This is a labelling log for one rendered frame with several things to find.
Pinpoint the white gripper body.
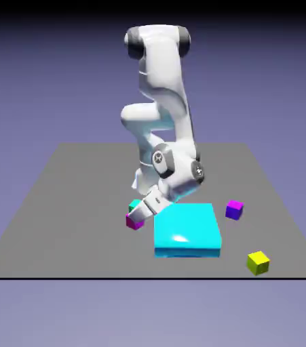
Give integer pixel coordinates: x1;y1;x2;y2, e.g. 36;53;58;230
128;199;155;224

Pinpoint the small teal cube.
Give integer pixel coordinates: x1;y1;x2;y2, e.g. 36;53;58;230
128;199;143;214

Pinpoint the small magenta cube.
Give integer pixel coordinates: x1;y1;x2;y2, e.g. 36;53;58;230
126;213;145;231

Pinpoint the small purple cube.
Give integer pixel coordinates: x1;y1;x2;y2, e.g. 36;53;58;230
225;199;245;221

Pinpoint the small yellow cube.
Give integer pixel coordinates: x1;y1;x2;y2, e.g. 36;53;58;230
246;250;271;277

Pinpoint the large cyan box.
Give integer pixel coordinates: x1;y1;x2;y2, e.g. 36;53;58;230
153;202;222;259

